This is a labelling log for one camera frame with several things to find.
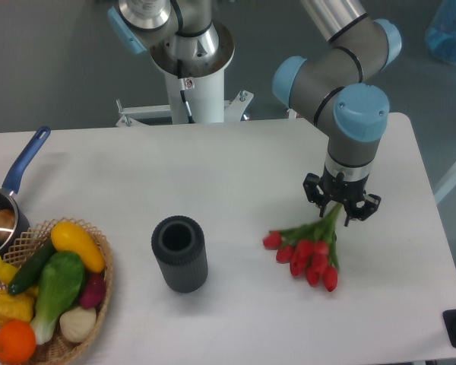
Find yellow squash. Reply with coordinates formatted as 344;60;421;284
50;221;106;274

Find dark green cucumber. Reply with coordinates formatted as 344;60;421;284
8;240;56;296

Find green bok choy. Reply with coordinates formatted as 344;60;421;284
30;251;85;345

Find white garlic bulb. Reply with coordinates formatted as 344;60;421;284
59;306;97;343

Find small yellow banana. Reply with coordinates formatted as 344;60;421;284
0;256;19;285

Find yellow corn cob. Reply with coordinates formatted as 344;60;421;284
0;290;35;327

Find black cable on pedestal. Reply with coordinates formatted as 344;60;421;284
176;60;195;125

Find orange fruit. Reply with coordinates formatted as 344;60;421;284
0;320;36;364

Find blue handled saucepan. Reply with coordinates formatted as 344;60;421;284
0;126;51;256

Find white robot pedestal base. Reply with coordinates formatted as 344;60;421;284
116;21;255;126

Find woven wicker basket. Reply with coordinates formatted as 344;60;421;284
3;217;114;365

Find red tulip bouquet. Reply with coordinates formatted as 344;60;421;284
262;203;342;292

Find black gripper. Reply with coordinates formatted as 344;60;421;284
302;169;382;227

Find purple red radish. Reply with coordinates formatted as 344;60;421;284
78;273;106;309

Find blue translucent bag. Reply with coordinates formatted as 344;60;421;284
425;1;456;65

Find dark grey ribbed vase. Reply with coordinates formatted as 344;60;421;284
151;215;208;293

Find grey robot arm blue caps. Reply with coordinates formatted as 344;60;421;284
107;1;401;221

